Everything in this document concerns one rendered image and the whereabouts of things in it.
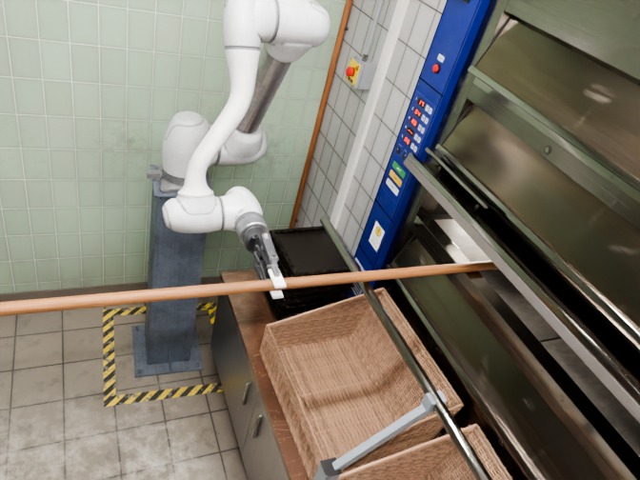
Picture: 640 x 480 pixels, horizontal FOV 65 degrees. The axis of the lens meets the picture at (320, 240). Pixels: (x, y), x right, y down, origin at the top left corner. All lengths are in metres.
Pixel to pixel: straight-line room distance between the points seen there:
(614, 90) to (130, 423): 2.15
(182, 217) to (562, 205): 1.02
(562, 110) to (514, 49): 0.26
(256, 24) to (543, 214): 0.92
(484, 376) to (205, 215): 0.97
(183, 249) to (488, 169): 1.22
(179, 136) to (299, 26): 0.61
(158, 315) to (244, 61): 1.30
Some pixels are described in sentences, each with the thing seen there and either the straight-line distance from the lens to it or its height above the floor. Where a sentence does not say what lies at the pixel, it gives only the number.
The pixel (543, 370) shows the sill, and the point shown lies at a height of 1.17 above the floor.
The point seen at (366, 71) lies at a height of 1.48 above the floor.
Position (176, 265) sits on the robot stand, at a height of 0.65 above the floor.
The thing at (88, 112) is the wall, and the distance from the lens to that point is 2.33.
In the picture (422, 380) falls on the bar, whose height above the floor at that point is 1.17.
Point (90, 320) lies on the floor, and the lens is 2.86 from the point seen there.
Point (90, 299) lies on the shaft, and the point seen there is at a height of 1.21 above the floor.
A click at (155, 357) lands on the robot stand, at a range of 2.61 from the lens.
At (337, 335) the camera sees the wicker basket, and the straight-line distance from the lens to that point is 2.10.
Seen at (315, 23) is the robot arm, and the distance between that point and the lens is 1.58.
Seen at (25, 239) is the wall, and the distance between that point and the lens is 2.69.
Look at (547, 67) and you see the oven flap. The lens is 1.51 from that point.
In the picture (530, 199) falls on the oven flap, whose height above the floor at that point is 1.52.
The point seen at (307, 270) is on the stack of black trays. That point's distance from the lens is 1.93.
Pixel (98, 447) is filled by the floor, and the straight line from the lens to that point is 2.44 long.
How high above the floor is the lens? 2.10
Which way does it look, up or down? 36 degrees down
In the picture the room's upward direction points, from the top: 17 degrees clockwise
